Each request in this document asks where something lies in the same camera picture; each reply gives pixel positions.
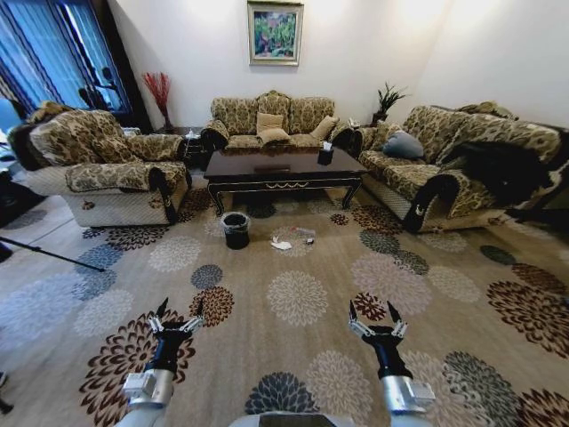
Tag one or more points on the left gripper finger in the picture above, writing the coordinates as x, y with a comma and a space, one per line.
194, 321
156, 318

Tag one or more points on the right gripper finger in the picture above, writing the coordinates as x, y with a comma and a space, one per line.
356, 323
398, 321

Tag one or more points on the black trash bin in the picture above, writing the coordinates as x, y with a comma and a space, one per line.
235, 230

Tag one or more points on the clear plastic wrapper trash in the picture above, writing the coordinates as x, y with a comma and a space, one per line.
298, 231

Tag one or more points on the crumpled white paper trash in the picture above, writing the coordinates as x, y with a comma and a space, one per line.
280, 243

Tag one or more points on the floral patterned carpet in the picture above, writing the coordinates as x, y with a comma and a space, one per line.
284, 311

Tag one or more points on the white robot front shell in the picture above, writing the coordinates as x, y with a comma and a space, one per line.
291, 420

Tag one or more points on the black tripod leg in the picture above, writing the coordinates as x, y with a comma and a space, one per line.
49, 253

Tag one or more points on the floral armchair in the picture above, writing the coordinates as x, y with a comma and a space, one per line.
106, 169

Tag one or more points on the floral two-seat sofa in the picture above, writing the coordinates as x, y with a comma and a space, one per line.
458, 164

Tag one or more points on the dark wooden coffee table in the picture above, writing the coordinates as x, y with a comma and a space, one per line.
284, 171

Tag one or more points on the black tissue box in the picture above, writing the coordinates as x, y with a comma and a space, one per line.
326, 155

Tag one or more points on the grey blue cushion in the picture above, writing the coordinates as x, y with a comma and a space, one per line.
402, 146

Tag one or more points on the dark side table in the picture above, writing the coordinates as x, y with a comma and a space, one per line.
180, 140

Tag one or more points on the black garment on sofa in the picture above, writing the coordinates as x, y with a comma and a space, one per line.
502, 171

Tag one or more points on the beige cushion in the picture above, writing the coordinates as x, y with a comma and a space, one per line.
269, 123
323, 127

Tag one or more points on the floral three-seat sofa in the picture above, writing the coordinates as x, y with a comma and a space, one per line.
275, 122

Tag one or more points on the green potted plant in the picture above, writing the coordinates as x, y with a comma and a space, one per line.
387, 100

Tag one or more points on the red dried branch decoration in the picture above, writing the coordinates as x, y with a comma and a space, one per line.
159, 95

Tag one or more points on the blue window curtain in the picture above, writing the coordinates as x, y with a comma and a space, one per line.
53, 49

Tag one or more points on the framed landscape painting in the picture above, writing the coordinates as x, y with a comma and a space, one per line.
275, 32

